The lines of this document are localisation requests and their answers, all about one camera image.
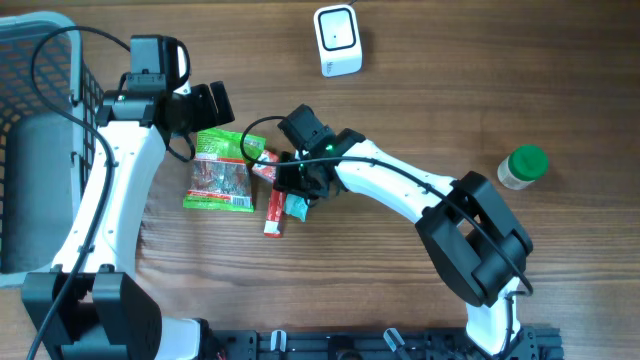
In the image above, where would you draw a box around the teal packet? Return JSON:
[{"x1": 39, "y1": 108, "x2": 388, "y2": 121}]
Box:
[{"x1": 284, "y1": 194, "x2": 309, "y2": 222}]

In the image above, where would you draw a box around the red stick packet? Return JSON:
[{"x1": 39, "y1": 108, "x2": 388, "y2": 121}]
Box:
[{"x1": 263, "y1": 189, "x2": 286, "y2": 238}]

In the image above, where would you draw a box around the green lid jar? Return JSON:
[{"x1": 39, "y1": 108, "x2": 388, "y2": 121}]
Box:
[{"x1": 497, "y1": 144, "x2": 549, "y2": 190}]

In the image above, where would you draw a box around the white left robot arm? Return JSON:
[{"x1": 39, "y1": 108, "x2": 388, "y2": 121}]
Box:
[{"x1": 22, "y1": 81, "x2": 234, "y2": 359}]

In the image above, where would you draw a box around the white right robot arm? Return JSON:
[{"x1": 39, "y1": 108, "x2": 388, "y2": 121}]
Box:
[{"x1": 279, "y1": 129, "x2": 533, "y2": 359}]

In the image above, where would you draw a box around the white barcode scanner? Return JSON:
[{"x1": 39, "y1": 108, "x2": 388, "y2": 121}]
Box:
[{"x1": 313, "y1": 4, "x2": 363, "y2": 78}]

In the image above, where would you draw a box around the green snack bag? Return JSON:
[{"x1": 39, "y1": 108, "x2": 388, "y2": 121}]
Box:
[{"x1": 183, "y1": 128, "x2": 254, "y2": 213}]

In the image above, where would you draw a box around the grey plastic shopping basket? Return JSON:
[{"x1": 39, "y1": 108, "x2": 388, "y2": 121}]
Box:
[{"x1": 1, "y1": 11, "x2": 103, "y2": 288}]

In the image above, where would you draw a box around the black mounting rail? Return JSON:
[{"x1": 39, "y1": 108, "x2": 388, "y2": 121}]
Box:
[{"x1": 209, "y1": 327, "x2": 565, "y2": 360}]

